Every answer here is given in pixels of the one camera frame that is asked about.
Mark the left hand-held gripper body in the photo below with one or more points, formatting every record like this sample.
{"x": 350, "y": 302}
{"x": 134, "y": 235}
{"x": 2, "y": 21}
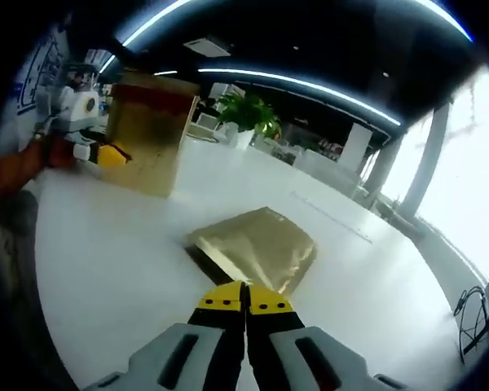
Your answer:
{"x": 79, "y": 114}

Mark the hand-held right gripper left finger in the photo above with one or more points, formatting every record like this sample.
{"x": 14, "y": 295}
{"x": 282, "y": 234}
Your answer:
{"x": 167, "y": 354}

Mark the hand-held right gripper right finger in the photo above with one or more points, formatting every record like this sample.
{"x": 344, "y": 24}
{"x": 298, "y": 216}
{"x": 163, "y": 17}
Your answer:
{"x": 330, "y": 358}

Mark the gold mask box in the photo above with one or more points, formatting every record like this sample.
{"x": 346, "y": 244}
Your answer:
{"x": 151, "y": 138}

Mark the person's left hand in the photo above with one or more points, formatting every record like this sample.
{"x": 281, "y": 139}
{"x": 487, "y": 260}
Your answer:
{"x": 61, "y": 152}

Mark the short ceiling light strip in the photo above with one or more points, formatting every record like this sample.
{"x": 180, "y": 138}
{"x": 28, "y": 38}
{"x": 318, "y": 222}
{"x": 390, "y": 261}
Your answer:
{"x": 107, "y": 64}
{"x": 166, "y": 73}

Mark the white table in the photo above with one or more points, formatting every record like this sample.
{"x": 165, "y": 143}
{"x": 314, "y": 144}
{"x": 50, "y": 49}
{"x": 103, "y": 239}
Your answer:
{"x": 126, "y": 264}

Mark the long ceiling light strip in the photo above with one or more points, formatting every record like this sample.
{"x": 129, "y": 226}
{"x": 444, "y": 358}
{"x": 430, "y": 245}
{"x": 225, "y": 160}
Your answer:
{"x": 309, "y": 87}
{"x": 146, "y": 22}

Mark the white flat table strip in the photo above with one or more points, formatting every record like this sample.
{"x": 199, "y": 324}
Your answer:
{"x": 334, "y": 218}

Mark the potted green plant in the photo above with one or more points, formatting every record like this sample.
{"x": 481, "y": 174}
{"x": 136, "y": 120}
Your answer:
{"x": 248, "y": 114}

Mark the ceiling air vent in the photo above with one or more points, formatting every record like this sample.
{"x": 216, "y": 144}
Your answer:
{"x": 208, "y": 46}

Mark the person's beige shirt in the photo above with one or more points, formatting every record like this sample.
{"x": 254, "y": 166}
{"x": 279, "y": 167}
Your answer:
{"x": 12, "y": 264}

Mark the blue white wall poster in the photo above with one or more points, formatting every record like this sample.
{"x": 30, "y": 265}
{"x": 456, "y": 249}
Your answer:
{"x": 40, "y": 73}

